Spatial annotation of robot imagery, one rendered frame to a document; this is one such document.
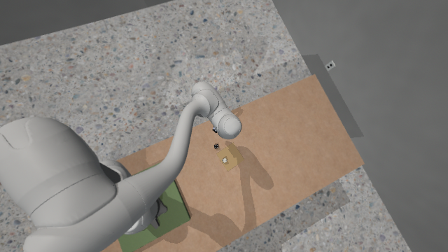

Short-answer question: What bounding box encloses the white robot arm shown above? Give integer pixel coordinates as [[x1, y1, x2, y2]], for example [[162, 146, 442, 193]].
[[0, 81, 242, 252]]

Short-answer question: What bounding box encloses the tan flat mat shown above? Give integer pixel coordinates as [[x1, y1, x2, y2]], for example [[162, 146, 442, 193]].
[[217, 143, 244, 171]]

